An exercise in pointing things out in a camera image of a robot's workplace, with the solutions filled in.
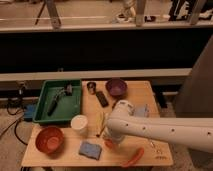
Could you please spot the blue box on floor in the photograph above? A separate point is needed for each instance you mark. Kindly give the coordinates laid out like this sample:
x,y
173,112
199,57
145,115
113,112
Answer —
x,y
29,112

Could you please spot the dark grape bunch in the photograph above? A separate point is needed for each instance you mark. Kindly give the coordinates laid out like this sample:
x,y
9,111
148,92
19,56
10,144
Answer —
x,y
114,104

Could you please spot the black remote control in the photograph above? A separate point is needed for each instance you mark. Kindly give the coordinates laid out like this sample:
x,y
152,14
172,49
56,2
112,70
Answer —
x,y
102,99

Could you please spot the white cup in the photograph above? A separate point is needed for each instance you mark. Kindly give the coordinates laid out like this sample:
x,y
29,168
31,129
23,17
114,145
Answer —
x,y
79,124

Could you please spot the orange carrot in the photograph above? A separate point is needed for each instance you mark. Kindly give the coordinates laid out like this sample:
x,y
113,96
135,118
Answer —
x,y
135,158

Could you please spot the purple bowl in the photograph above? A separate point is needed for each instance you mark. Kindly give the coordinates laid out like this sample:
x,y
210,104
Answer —
x,y
116,87

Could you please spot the green plastic tray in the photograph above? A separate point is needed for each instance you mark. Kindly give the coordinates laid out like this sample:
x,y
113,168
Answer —
x,y
67,108

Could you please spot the black handled brush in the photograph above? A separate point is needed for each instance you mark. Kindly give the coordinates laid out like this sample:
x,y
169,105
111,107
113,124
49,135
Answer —
x,y
65,91

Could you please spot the wooden table board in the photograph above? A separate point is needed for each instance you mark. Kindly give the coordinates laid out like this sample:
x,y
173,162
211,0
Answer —
x,y
68,155

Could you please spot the orange bowl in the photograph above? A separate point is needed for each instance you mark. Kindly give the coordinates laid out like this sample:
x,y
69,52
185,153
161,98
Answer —
x,y
49,139

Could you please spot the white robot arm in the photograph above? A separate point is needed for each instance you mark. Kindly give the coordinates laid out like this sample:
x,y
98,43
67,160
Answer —
x,y
195,133

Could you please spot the blue sponge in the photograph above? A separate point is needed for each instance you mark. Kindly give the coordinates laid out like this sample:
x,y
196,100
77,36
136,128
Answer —
x,y
90,150

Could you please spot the blue folded cloth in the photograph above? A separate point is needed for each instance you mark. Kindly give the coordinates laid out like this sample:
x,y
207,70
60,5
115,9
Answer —
x,y
141,111

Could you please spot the red yellow apple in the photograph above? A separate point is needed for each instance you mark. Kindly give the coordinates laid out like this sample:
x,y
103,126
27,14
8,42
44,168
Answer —
x,y
109,144

